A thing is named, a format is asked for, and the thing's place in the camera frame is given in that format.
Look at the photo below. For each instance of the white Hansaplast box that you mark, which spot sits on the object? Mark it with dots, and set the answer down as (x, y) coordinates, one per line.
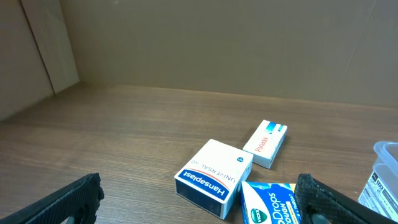
(212, 178)

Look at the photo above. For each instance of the blue yellow VapoDrops box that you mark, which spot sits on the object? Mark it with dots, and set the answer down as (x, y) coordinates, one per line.
(269, 203)

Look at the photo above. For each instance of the clear plastic container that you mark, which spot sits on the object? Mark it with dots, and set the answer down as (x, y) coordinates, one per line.
(380, 192)

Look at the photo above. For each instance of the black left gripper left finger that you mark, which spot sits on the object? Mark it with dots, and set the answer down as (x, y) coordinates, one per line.
(76, 202)

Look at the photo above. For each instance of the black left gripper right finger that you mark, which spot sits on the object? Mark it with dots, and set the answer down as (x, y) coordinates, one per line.
(319, 203)

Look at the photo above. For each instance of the white blue Panadol box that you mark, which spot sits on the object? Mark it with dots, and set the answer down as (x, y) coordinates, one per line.
(265, 142)

